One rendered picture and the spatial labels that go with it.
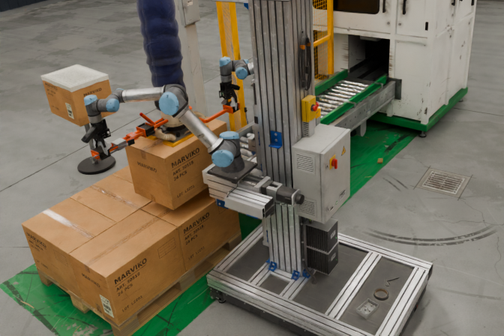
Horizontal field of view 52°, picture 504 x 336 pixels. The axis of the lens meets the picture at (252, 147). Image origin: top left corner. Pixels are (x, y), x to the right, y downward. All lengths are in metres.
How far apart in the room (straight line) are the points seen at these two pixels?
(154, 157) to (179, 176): 0.22
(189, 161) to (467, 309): 2.05
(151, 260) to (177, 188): 0.49
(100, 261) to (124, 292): 0.25
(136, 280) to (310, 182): 1.30
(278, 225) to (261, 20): 1.32
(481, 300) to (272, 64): 2.12
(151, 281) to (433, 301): 1.88
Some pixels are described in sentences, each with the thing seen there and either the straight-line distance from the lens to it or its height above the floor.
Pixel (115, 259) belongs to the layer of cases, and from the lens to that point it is 3.40.
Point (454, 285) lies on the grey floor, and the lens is 3.91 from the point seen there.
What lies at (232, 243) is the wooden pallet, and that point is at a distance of 4.09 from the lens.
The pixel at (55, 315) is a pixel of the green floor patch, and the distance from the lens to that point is 4.02.
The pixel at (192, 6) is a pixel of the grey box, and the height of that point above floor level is 1.62.
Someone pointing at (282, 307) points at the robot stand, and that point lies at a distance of 3.33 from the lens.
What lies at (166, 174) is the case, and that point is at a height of 0.95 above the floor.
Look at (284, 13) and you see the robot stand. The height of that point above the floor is 1.96.
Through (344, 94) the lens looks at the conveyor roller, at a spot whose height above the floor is 0.52.
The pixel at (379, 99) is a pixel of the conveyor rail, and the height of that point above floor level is 0.53.
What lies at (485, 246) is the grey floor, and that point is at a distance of 4.30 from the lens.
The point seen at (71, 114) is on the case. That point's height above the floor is 0.72.
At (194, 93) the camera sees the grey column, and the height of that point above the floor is 0.80.
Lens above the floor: 2.59
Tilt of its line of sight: 28 degrees down
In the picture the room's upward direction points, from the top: 5 degrees counter-clockwise
